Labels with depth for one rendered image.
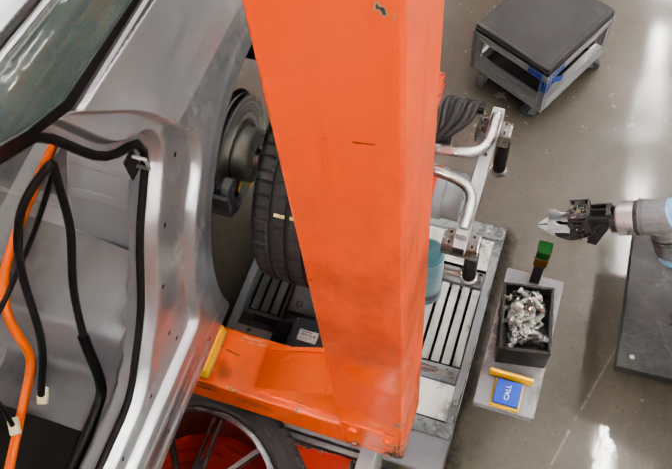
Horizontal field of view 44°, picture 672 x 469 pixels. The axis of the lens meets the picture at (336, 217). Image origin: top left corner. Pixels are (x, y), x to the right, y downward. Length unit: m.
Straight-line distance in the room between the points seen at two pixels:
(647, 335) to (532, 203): 0.74
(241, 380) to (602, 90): 2.00
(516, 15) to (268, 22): 2.49
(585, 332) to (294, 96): 2.22
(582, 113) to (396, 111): 2.62
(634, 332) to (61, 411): 1.65
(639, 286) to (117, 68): 1.85
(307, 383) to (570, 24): 1.80
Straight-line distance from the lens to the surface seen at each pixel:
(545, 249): 2.35
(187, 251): 1.85
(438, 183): 2.12
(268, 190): 1.94
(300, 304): 2.73
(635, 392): 2.96
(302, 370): 2.07
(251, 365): 2.19
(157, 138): 1.62
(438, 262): 2.21
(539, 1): 3.32
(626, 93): 3.54
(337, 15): 0.77
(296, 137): 0.95
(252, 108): 2.29
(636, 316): 2.72
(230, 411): 2.35
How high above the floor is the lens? 2.72
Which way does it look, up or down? 61 degrees down
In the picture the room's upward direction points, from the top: 8 degrees counter-clockwise
